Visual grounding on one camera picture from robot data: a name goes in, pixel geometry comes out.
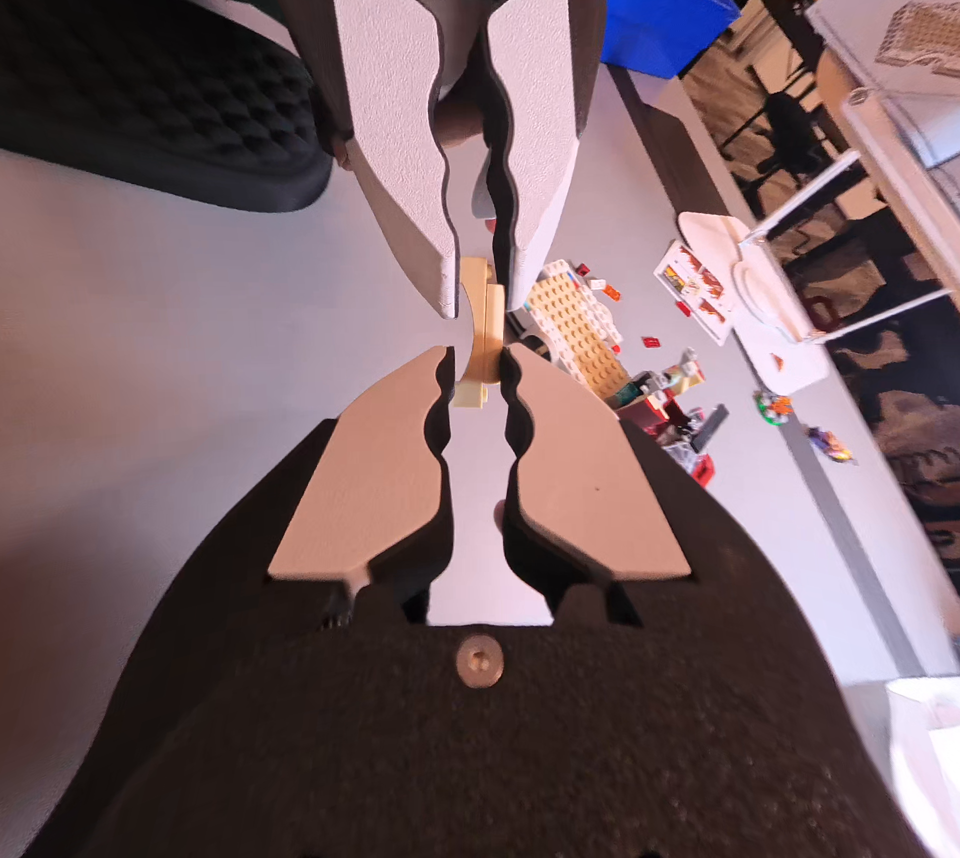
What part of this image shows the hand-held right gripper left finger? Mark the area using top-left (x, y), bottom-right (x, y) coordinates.
top-left (267, 346), bottom-right (457, 624)

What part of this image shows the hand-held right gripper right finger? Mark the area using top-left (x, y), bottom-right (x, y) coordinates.
top-left (497, 345), bottom-right (693, 623)

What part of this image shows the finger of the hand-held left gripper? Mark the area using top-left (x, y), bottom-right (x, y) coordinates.
top-left (480, 0), bottom-right (582, 313)
top-left (328, 0), bottom-right (460, 321)

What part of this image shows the tan white red brick vehicle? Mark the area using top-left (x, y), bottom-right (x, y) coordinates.
top-left (520, 258), bottom-right (731, 489)

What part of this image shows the tan arch brick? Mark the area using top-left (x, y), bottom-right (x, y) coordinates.
top-left (452, 256), bottom-right (498, 411)

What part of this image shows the tan long plate brick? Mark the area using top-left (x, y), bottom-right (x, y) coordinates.
top-left (484, 280), bottom-right (507, 384)

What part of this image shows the grey desk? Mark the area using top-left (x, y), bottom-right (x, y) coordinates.
top-left (0, 0), bottom-right (960, 858)

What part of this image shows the person's left hand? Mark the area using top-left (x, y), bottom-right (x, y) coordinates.
top-left (433, 89), bottom-right (489, 148)

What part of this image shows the black textured cushion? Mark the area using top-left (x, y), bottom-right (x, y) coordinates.
top-left (0, 0), bottom-right (336, 214)

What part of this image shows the printed sticker sheet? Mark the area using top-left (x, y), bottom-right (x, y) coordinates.
top-left (653, 238), bottom-right (741, 348)

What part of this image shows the purple brick minifigure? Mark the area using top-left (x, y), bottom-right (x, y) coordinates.
top-left (805, 426), bottom-right (858, 465)

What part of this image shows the white booklet stand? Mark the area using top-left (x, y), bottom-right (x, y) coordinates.
top-left (676, 85), bottom-right (960, 396)

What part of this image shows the brick instruction booklet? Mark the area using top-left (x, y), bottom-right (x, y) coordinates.
top-left (805, 0), bottom-right (960, 171)

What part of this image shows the white paper bag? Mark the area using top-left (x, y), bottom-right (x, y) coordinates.
top-left (884, 677), bottom-right (960, 858)

